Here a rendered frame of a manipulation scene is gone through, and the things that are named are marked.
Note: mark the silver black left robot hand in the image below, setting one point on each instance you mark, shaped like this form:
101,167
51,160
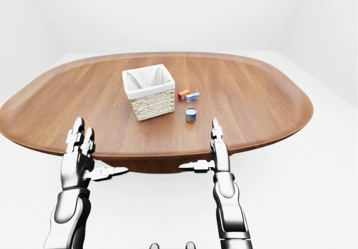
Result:
74,165

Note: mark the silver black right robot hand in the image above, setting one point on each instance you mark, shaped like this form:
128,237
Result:
221,156

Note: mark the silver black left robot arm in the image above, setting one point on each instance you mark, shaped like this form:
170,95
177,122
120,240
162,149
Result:
68,218

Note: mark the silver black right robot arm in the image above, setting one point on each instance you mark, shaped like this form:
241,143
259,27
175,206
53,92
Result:
230,209

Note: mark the blue yellow soup tin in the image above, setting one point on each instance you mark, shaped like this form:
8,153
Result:
191,115

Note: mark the white-lined woven wicker basket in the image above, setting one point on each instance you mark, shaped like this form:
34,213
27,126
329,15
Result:
149,92

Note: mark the blue white food box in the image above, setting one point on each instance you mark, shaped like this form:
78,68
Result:
192,97

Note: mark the orange red food box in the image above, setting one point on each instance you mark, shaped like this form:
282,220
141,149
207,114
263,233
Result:
183,94

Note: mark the small dark rounded shape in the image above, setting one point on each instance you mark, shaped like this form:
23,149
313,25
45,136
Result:
154,246
191,245

